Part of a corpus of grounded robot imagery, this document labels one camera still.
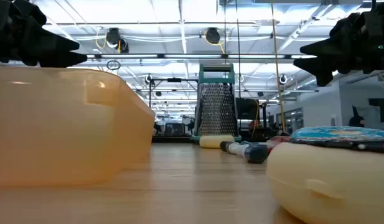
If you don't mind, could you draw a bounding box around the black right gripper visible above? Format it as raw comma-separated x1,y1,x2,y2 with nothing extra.
293,0,384,88

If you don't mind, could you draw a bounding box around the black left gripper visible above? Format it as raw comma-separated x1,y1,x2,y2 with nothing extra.
0,0,88,68

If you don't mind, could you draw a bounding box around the white bottle with dark cap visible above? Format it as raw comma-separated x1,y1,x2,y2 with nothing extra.
226,141,269,165

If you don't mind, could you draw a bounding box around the donut with dark sprinkled icing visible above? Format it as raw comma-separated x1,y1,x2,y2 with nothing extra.
266,136,384,224

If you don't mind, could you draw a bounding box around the small white-green object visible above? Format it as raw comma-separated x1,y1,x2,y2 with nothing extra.
220,140,239,152

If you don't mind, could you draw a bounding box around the long ceiling strip light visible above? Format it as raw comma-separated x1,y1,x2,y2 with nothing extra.
131,88,320,93
85,53,317,60

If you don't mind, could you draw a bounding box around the person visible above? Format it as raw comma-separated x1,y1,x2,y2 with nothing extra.
348,114,366,128

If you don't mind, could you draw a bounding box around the orange translucent plastic bin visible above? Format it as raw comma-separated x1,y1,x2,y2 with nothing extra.
0,65,156,188

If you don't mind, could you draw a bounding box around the black monitor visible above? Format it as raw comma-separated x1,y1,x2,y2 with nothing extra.
235,97,259,121

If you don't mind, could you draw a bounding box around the teal steel box grater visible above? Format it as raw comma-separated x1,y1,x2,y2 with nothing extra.
191,63,242,144

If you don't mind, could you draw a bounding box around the black hanging cable loop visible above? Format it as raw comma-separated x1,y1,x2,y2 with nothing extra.
105,59,122,72

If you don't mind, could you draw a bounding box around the yellow hanging cable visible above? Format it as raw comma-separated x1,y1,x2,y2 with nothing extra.
269,0,287,133

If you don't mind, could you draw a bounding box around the black ceiling cable reel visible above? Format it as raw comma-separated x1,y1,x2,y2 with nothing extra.
204,27,223,45
105,27,130,54

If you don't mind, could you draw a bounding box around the black wall screen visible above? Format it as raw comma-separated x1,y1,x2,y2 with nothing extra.
368,98,384,123

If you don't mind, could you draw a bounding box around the black coiled cable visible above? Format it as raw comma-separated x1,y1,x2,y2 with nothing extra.
234,0,243,130

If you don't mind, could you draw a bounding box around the black gantry frame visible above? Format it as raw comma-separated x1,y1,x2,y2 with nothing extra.
148,77,200,108

